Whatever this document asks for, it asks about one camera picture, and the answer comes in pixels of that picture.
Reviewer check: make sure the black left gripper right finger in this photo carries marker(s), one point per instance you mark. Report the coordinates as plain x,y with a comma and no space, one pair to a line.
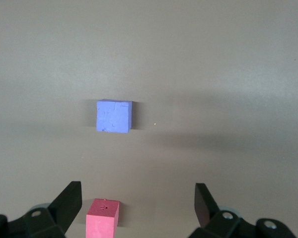
208,210

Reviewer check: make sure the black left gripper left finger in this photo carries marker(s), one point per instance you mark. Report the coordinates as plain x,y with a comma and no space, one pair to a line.
62,210

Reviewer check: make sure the red foam block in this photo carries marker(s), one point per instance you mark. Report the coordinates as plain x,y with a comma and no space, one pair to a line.
100,223

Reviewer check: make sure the blue foam block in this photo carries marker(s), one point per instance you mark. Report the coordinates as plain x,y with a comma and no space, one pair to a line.
113,117

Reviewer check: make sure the brown table mat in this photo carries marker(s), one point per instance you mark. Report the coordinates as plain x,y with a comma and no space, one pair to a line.
188,74

